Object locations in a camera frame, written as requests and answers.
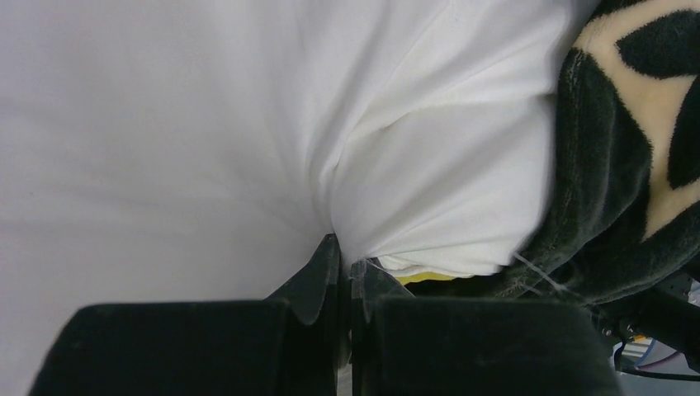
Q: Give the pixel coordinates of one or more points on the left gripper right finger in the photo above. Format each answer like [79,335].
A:
[370,285]

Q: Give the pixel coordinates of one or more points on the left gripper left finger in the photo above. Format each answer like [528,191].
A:
[316,342]

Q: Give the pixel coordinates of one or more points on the white pillow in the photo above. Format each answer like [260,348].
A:
[200,150]

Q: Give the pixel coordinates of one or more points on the black floral pillowcase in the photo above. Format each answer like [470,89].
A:
[624,213]

